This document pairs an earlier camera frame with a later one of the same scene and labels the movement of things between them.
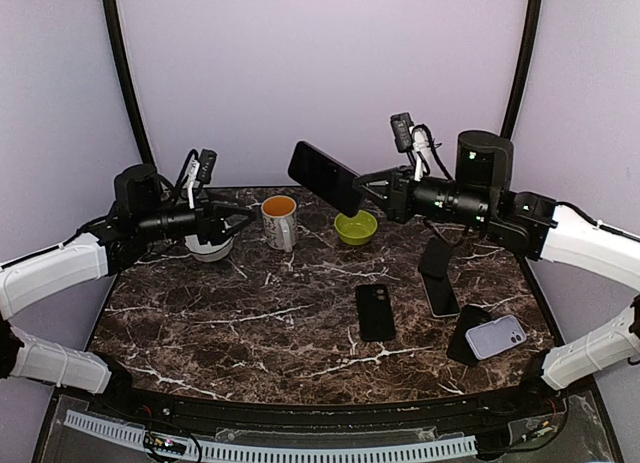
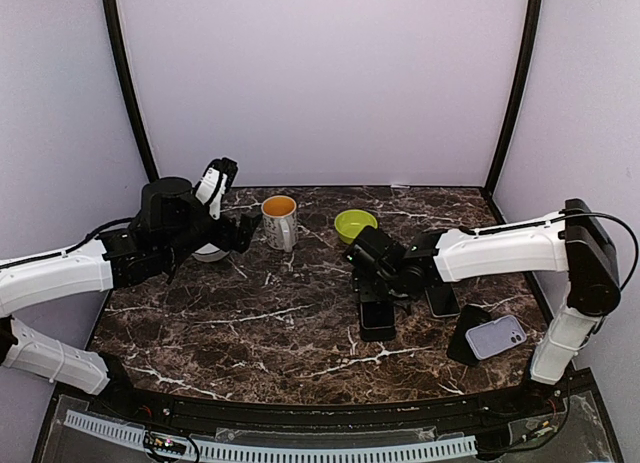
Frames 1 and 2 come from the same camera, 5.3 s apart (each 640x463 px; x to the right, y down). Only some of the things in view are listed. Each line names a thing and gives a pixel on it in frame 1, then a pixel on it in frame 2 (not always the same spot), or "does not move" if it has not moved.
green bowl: (357, 230) does not move
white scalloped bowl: (208, 252) does not move
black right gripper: (398, 205) -> (362, 288)
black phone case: (375, 312) does not move
